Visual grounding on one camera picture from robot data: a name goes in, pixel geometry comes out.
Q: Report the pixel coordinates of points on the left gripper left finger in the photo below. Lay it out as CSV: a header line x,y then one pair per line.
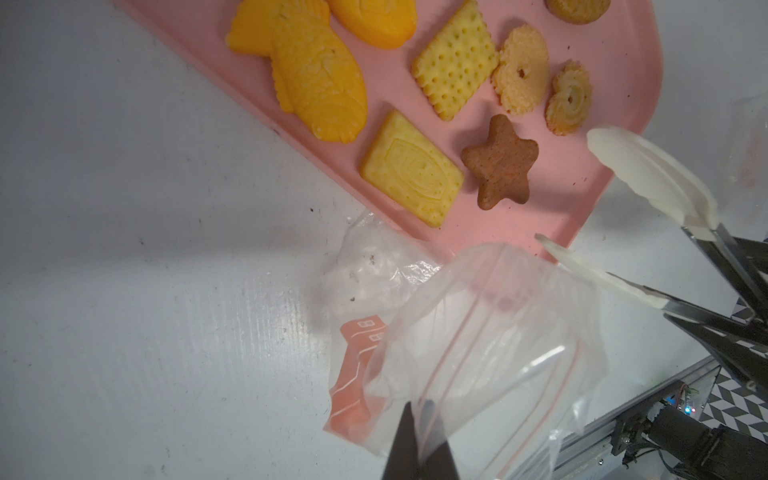
x,y
402,462

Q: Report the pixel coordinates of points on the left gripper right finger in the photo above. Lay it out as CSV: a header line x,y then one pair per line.
x,y
438,462

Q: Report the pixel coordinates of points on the clear resealable bag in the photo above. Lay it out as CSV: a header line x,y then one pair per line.
x,y
495,351

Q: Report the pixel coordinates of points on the yellow rectangular biscuit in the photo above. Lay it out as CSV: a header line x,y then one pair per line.
x,y
406,166

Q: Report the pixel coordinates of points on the orange fish shaped cookie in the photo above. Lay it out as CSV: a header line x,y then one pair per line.
x,y
315,75

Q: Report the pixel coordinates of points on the brown star cookie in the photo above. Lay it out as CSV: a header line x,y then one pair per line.
x,y
501,164

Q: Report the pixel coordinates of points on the pink plastic tray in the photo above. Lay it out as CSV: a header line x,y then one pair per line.
x,y
622,52

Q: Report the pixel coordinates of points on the swirl butter cookie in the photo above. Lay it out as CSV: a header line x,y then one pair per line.
x,y
569,105

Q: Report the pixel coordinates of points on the square cracker cookie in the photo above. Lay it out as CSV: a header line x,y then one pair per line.
x,y
456,62

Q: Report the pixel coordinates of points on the orange oval cookie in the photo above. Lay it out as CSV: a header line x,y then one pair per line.
x,y
385,24

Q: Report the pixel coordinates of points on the round brown cookie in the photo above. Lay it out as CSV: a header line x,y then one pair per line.
x,y
578,12

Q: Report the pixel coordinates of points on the metal base rail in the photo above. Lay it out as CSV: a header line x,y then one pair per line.
x,y
602,447

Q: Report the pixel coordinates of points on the round ring cookie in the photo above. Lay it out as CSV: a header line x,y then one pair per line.
x,y
521,77

